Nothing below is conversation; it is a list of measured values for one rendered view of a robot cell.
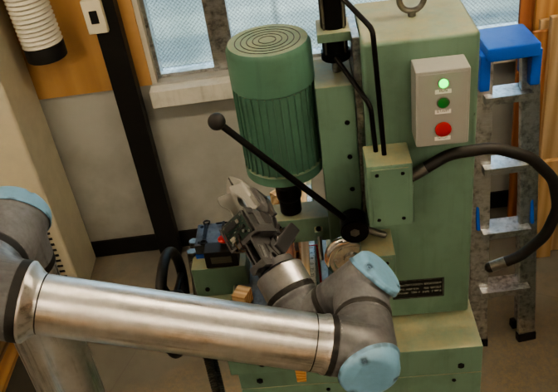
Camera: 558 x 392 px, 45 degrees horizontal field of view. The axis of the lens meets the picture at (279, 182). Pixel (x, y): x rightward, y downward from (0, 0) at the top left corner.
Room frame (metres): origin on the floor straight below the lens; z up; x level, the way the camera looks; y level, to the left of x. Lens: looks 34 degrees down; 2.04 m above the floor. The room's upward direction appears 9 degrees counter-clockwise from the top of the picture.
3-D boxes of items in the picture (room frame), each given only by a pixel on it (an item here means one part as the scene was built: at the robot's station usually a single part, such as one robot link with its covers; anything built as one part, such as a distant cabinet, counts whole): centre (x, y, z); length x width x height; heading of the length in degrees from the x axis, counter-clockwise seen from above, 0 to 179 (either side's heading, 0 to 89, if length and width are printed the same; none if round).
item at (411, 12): (1.27, -0.31, 1.55); 0.06 x 0.02 x 0.07; 85
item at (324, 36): (1.28, -0.16, 1.54); 0.08 x 0.08 x 0.17; 85
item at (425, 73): (1.13, -0.32, 1.40); 0.10 x 0.06 x 0.16; 85
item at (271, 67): (1.30, -0.02, 1.35); 0.18 x 0.18 x 0.31
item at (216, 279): (1.33, 0.17, 0.91); 0.15 x 0.14 x 0.09; 175
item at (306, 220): (1.29, -0.04, 1.03); 0.14 x 0.07 x 0.09; 85
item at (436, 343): (1.29, -0.14, 0.76); 0.57 x 0.45 x 0.09; 85
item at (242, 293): (1.19, 0.13, 0.92); 0.04 x 0.03 x 0.04; 153
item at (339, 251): (1.16, -0.14, 1.02); 0.12 x 0.03 x 0.12; 85
